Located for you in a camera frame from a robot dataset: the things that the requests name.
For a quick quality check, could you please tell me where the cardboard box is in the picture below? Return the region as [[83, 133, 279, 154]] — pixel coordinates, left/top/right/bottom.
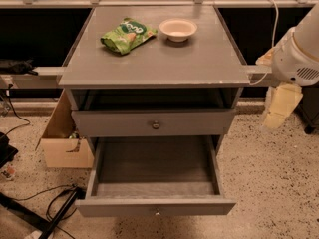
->
[[39, 92, 94, 168]]

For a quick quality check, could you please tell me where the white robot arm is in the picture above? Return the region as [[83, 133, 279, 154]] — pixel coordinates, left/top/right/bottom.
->
[[256, 4, 319, 129]]

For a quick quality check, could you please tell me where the closed grey upper drawer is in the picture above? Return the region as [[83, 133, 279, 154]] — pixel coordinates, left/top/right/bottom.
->
[[72, 109, 235, 137]]

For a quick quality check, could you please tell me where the white cable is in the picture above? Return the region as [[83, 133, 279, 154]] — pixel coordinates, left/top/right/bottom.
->
[[248, 0, 280, 86]]

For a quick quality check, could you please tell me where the open grey middle drawer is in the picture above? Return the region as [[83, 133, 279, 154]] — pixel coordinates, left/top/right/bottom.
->
[[76, 136, 236, 217]]

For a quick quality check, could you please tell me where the green rice chip bag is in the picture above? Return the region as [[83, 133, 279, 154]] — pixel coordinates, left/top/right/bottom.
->
[[100, 18, 158, 55]]

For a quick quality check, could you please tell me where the grey drawer cabinet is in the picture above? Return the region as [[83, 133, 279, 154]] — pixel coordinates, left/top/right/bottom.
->
[[58, 5, 251, 153]]

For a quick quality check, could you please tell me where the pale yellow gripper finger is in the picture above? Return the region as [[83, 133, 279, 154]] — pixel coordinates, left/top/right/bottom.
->
[[262, 82, 303, 129]]

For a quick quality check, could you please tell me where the black object on rail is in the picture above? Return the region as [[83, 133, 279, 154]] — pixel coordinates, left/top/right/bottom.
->
[[0, 59, 38, 76]]

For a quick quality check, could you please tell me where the black bag on floor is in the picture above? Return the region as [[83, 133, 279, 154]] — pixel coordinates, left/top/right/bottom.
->
[[0, 132, 18, 168]]

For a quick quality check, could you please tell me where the white paper bowl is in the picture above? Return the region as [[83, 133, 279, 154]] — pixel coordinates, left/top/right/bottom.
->
[[159, 18, 197, 43]]

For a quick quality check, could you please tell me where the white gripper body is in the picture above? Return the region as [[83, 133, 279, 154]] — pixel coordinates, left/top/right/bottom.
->
[[256, 27, 319, 86]]

